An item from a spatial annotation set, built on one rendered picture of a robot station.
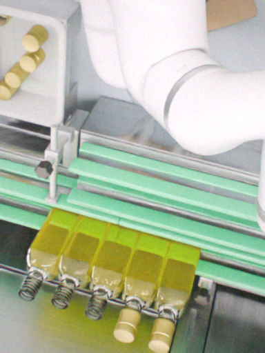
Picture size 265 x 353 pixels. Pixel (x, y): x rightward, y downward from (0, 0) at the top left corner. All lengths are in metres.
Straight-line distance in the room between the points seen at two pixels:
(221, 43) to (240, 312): 0.54
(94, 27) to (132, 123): 0.41
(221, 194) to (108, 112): 0.27
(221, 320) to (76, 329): 0.30
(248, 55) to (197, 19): 0.46
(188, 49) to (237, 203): 0.44
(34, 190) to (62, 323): 0.25
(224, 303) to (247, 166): 0.32
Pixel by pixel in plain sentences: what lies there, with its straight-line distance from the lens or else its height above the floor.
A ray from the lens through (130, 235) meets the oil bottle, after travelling 1.00.
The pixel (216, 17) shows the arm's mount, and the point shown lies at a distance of 0.97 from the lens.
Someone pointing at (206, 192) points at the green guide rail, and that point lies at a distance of 0.95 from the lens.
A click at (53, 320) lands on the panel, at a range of 1.07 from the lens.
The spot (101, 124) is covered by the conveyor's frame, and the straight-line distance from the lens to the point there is 1.03.
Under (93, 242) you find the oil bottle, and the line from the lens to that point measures 0.98.
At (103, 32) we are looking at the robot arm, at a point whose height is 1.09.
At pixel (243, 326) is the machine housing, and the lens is 1.17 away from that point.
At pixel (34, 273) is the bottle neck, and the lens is 0.96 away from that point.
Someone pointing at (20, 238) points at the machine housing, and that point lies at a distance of 1.25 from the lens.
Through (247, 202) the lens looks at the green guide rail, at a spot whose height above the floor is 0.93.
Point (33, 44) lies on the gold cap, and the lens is 1.04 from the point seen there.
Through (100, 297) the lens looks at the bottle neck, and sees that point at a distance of 0.93.
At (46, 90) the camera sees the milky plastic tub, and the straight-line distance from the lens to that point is 1.13.
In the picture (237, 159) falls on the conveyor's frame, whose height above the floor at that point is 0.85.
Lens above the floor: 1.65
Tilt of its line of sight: 48 degrees down
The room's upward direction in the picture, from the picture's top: 157 degrees counter-clockwise
